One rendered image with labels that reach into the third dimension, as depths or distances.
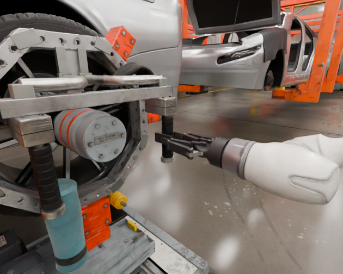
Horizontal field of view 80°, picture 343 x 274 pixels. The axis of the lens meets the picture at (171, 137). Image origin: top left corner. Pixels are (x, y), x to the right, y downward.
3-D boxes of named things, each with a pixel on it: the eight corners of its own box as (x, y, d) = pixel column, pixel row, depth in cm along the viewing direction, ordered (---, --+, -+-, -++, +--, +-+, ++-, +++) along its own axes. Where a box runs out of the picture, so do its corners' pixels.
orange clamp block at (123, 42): (114, 62, 75) (124, 41, 76) (127, 62, 70) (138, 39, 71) (98, 49, 70) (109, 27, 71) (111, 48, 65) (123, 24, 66)
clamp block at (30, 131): (40, 132, 44) (35, 107, 42) (56, 142, 38) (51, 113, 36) (11, 137, 40) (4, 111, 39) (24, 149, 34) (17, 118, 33)
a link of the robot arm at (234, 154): (256, 172, 51) (234, 164, 55) (261, 137, 48) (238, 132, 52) (240, 187, 45) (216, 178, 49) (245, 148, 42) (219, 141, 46)
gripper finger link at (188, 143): (206, 155, 54) (204, 157, 53) (170, 148, 60) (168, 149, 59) (207, 142, 53) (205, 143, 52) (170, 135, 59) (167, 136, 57)
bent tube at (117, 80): (128, 83, 73) (126, 51, 70) (167, 86, 61) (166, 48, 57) (79, 86, 61) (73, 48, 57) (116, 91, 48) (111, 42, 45)
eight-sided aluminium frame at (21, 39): (141, 170, 96) (134, 43, 78) (150, 175, 91) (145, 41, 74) (-11, 238, 57) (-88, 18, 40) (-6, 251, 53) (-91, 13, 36)
